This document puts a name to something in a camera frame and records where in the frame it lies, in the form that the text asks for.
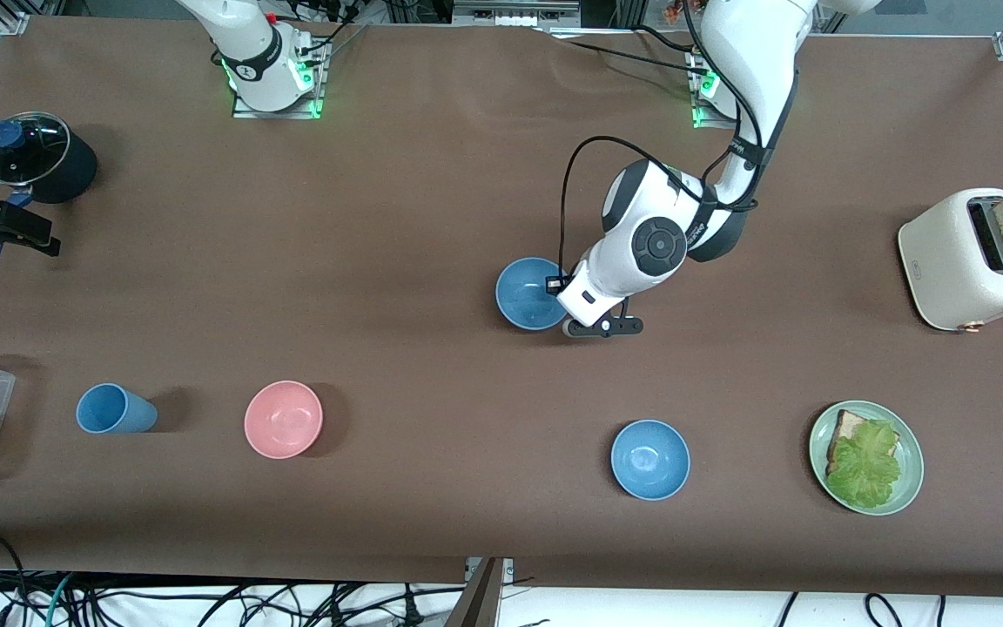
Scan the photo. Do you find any teal cable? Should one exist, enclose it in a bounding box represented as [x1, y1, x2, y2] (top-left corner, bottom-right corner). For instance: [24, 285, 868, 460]
[47, 573, 76, 627]

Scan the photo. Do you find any square sandwich bread slice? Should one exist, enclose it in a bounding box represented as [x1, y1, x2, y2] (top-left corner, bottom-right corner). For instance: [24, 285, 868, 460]
[826, 409, 899, 475]

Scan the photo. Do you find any cream white toaster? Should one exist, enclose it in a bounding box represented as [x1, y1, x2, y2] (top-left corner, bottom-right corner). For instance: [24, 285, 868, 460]
[898, 187, 1003, 334]

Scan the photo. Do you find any blue bowl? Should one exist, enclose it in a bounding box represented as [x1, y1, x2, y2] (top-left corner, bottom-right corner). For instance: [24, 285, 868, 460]
[611, 420, 691, 502]
[495, 257, 569, 333]

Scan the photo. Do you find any glass lid with blue knob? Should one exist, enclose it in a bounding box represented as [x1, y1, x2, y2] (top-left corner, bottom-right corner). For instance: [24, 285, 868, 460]
[0, 111, 60, 185]

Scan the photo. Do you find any green lettuce leaf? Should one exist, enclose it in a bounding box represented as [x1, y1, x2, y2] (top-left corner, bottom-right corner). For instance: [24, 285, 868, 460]
[826, 420, 903, 510]

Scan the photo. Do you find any pale green plate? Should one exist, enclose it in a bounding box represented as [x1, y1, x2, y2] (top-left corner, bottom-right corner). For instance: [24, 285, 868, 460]
[809, 401, 925, 516]

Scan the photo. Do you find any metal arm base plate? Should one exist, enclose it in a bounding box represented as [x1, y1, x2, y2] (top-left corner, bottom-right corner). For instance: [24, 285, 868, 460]
[690, 48, 739, 130]
[232, 44, 328, 120]

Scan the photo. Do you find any grey power strip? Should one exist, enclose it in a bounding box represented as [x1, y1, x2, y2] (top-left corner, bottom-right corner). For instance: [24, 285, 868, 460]
[452, 0, 582, 29]

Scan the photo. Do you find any pink bowl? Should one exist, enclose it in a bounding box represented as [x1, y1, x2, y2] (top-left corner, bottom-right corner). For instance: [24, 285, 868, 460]
[245, 381, 324, 460]

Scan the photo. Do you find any black pot with blue handle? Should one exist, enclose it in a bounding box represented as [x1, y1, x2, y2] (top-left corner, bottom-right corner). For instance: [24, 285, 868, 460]
[0, 111, 99, 264]

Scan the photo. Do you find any dark metal post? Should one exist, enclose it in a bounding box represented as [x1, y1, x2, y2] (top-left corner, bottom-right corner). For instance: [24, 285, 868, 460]
[445, 559, 504, 627]

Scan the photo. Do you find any blue cup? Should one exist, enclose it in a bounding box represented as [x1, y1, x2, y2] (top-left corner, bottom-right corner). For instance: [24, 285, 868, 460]
[77, 383, 158, 435]

